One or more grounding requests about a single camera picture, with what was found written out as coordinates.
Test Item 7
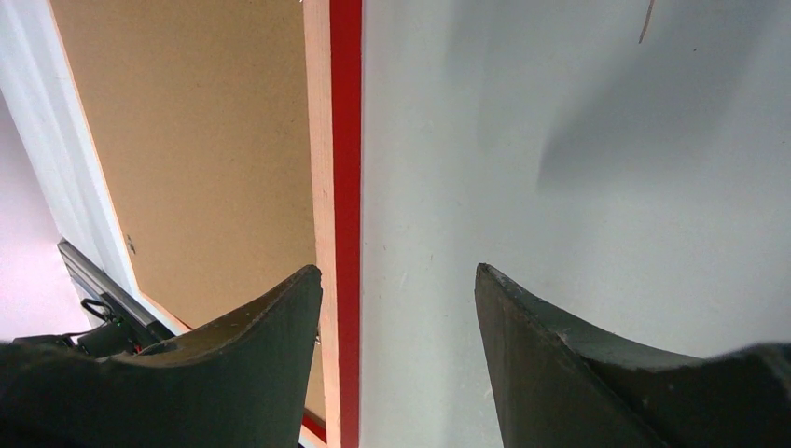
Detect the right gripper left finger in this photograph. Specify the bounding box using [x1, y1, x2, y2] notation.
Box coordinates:
[1, 265, 323, 447]

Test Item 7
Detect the red wooden picture frame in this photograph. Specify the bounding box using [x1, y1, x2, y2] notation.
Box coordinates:
[300, 1, 363, 447]

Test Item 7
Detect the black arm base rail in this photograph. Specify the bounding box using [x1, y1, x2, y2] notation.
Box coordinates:
[12, 237, 177, 360]

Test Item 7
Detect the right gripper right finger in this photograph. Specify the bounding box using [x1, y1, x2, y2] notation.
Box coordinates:
[475, 263, 790, 447]

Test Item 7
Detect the brown backing board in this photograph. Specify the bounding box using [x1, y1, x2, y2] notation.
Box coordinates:
[49, 0, 328, 425]

